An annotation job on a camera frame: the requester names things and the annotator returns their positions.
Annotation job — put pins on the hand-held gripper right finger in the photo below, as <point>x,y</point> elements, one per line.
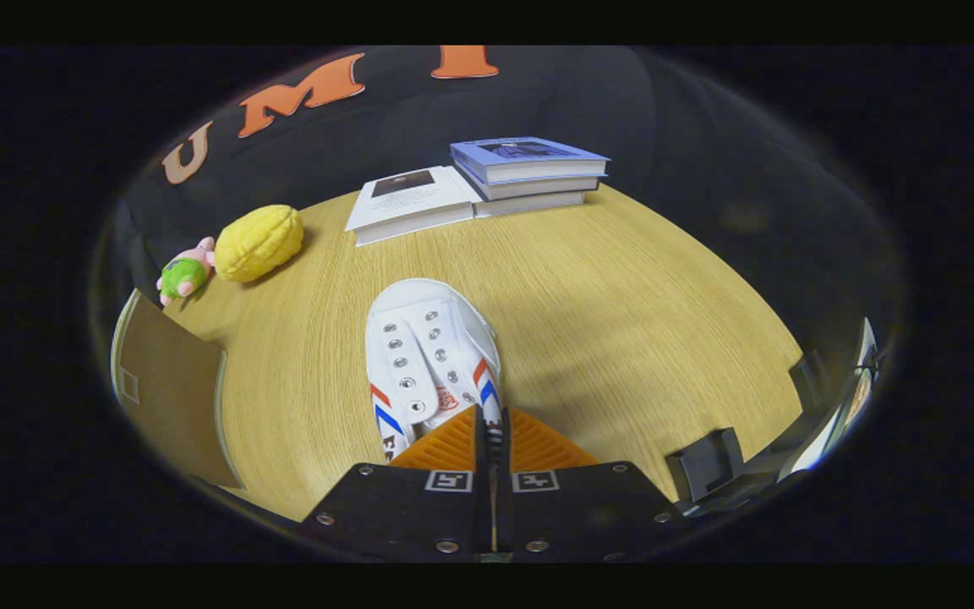
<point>580,516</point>

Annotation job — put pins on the yellow plush toy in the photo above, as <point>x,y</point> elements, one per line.
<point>259,244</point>

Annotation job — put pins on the pink plush toy green shirt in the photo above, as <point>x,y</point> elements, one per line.
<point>183,275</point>

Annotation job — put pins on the beige fabric storage box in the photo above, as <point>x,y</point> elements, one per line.
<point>174,389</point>

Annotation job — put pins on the black bracket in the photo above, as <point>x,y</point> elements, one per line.
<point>707,461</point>

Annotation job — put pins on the blue cover book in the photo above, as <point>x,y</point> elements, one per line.
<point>529,156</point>

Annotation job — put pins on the white cover book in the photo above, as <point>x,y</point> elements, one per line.
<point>411,199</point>

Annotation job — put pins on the book with white page edges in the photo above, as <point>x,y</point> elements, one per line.
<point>546,186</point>
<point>538,204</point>

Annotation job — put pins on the white shoe red blue stripes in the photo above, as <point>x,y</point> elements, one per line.
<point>428,330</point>

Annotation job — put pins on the black backdrop cloth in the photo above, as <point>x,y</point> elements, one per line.
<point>622,110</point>

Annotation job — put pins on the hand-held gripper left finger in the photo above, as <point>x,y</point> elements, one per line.
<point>411,516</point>

